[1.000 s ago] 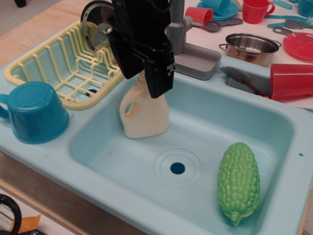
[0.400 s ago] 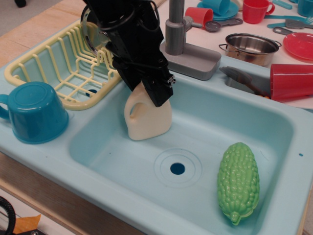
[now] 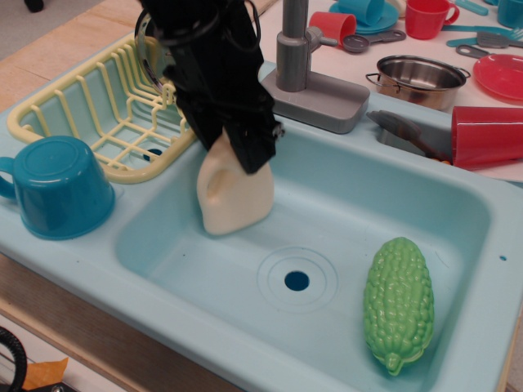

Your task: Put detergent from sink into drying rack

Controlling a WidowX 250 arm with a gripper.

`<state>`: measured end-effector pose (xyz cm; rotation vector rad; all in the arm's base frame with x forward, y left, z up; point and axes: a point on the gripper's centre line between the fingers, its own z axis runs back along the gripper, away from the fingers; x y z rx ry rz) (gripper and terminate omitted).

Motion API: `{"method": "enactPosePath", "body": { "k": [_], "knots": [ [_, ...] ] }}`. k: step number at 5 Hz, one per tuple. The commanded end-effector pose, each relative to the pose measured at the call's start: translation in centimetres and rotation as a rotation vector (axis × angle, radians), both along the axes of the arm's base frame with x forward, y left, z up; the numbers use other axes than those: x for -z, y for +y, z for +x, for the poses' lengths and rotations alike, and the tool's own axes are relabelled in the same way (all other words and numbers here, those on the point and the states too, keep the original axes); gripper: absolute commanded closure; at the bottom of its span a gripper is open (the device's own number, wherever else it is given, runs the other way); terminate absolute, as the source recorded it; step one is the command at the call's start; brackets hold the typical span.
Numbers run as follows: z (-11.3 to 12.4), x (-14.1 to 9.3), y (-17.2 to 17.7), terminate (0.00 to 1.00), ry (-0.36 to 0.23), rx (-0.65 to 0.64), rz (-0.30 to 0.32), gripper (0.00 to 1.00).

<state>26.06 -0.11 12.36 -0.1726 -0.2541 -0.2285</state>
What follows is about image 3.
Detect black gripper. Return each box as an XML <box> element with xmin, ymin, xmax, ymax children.
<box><xmin>141</xmin><ymin>1</ymin><xmax>282</xmax><ymax>175</ymax></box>

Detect cream detergent bottle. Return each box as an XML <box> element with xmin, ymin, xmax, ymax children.
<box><xmin>197</xmin><ymin>133</ymin><xmax>275</xmax><ymax>235</ymax></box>

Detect yellow drying rack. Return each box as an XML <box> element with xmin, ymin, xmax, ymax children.
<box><xmin>7</xmin><ymin>34</ymin><xmax>196</xmax><ymax>185</ymax></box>

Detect light blue toy sink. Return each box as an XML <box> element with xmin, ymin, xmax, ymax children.
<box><xmin>2</xmin><ymin>126</ymin><xmax>522</xmax><ymax>391</ymax></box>

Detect grey toy faucet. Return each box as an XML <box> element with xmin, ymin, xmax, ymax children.
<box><xmin>261</xmin><ymin>1</ymin><xmax>370</xmax><ymax>134</ymax></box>

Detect steel pot lid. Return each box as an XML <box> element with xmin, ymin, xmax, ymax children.
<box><xmin>134</xmin><ymin>10</ymin><xmax>175</xmax><ymax>94</ymax></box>

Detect grey measuring spoon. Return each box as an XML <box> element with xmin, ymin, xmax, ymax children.
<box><xmin>342</xmin><ymin>29</ymin><xmax>407</xmax><ymax>54</ymax></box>

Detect red cup behind faucet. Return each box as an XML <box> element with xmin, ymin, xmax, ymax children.
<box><xmin>309</xmin><ymin>11</ymin><xmax>356</xmax><ymax>47</ymax></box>

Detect grey brown spatula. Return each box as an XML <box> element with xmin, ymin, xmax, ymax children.
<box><xmin>366</xmin><ymin>110</ymin><xmax>451</xmax><ymax>163</ymax></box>

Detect teal cup on plate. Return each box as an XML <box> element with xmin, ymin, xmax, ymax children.
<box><xmin>337</xmin><ymin>0</ymin><xmax>385</xmax><ymax>26</ymax></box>

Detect steel cooking pot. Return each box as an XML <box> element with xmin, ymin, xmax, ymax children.
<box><xmin>365</xmin><ymin>55</ymin><xmax>471</xmax><ymax>111</ymax></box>

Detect teal plate stack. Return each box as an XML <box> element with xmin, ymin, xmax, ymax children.
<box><xmin>355</xmin><ymin>2</ymin><xmax>400</xmax><ymax>35</ymax></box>

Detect teal upside-down mug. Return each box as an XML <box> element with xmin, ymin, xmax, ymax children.
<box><xmin>1</xmin><ymin>136</ymin><xmax>116</xmax><ymax>240</ymax></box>

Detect green bitter melon toy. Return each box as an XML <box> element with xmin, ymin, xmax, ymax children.
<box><xmin>363</xmin><ymin>237</ymin><xmax>435</xmax><ymax>376</ymax></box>

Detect red mug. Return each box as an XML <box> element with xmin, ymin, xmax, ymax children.
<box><xmin>405</xmin><ymin>0</ymin><xmax>460</xmax><ymax>40</ymax></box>

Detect red plastic cup lying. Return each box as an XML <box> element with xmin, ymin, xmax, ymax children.
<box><xmin>451</xmin><ymin>106</ymin><xmax>522</xmax><ymax>169</ymax></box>

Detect red plate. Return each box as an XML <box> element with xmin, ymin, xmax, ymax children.
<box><xmin>473</xmin><ymin>54</ymin><xmax>522</xmax><ymax>101</ymax></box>

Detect grey slotted turner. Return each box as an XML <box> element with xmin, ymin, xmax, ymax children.
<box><xmin>476</xmin><ymin>32</ymin><xmax>523</xmax><ymax>48</ymax></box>

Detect teal knife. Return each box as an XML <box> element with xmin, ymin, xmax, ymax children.
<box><xmin>454</xmin><ymin>0</ymin><xmax>489</xmax><ymax>16</ymax></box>

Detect teal fork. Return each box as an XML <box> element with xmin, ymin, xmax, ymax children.
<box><xmin>440</xmin><ymin>24</ymin><xmax>523</xmax><ymax>48</ymax></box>

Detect teal cup top right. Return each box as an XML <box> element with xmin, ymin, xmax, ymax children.
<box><xmin>497</xmin><ymin>0</ymin><xmax>523</xmax><ymax>28</ymax></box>

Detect orange tape piece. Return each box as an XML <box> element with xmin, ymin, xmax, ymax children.
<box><xmin>22</xmin><ymin>358</ymin><xmax>69</xmax><ymax>390</ymax></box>

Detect grey utensil handle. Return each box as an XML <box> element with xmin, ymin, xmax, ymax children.
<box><xmin>455</xmin><ymin>44</ymin><xmax>490</xmax><ymax>59</ymax></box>

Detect black cable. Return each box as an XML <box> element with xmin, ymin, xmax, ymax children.
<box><xmin>0</xmin><ymin>326</ymin><xmax>29</xmax><ymax>392</ymax></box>

